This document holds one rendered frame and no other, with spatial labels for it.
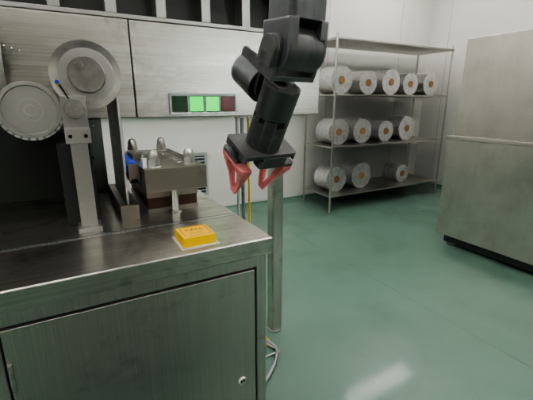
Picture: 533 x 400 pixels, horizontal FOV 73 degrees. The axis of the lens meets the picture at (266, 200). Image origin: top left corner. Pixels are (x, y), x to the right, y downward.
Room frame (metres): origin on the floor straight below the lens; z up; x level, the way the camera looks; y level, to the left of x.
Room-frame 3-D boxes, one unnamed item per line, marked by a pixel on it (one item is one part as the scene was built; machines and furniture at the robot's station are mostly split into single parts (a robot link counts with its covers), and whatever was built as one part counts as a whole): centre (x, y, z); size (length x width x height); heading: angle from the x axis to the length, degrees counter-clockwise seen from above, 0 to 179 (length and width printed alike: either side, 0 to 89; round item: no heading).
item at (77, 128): (0.80, 0.42, 1.05); 0.06 x 0.05 x 0.31; 29
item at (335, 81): (4.47, -1.37, 0.92); 1.83 x 0.53 x 1.85; 119
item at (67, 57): (0.96, 0.47, 1.25); 0.26 x 0.12 x 0.12; 29
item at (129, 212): (0.99, 0.41, 0.92); 0.28 x 0.04 x 0.04; 29
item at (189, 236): (0.73, 0.15, 0.91); 0.07 x 0.07 x 0.02; 29
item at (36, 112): (0.90, 0.57, 1.17); 0.26 x 0.12 x 0.12; 29
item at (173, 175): (1.08, 0.33, 1.00); 0.40 x 0.16 x 0.06; 29
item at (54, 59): (0.85, 0.41, 1.25); 0.15 x 0.01 x 0.15; 119
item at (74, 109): (0.77, 0.40, 1.18); 0.04 x 0.02 x 0.04; 119
